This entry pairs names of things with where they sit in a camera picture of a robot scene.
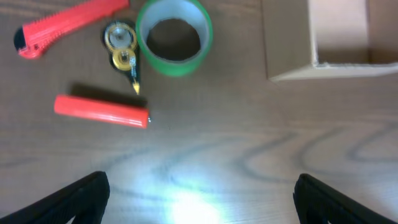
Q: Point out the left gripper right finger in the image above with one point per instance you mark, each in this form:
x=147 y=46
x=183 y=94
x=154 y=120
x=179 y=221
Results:
x=318 y=203

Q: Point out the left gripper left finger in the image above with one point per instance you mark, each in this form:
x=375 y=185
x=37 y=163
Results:
x=83 y=201

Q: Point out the red cylindrical lighter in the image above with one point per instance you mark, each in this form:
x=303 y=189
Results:
x=103 y=111

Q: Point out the brown cardboard box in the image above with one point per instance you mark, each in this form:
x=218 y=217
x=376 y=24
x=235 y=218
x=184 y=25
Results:
x=311 y=39

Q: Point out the red utility knife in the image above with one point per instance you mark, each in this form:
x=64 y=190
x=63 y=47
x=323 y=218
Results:
x=34 y=38

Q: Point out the green tape roll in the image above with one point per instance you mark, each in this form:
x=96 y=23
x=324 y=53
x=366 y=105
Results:
x=175 y=36

